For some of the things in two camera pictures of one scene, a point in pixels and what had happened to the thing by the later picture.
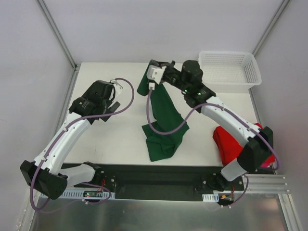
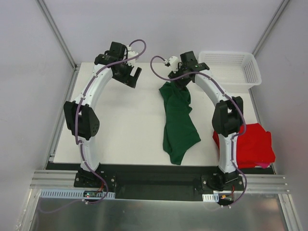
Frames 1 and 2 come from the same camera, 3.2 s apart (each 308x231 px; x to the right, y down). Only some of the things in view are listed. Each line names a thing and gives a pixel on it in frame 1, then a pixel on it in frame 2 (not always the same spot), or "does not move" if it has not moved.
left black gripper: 111,107 -> 130,77
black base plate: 160,182 does not move
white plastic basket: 229,71 does not move
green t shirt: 166,115 -> 181,131
